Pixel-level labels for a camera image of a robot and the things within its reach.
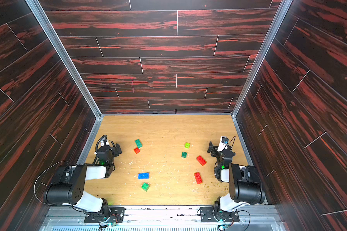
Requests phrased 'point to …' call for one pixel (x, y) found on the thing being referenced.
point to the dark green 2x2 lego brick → (184, 154)
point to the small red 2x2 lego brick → (137, 150)
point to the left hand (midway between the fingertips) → (111, 145)
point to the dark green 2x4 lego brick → (138, 143)
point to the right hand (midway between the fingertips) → (221, 142)
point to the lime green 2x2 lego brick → (187, 145)
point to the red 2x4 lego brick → (198, 178)
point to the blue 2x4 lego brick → (143, 175)
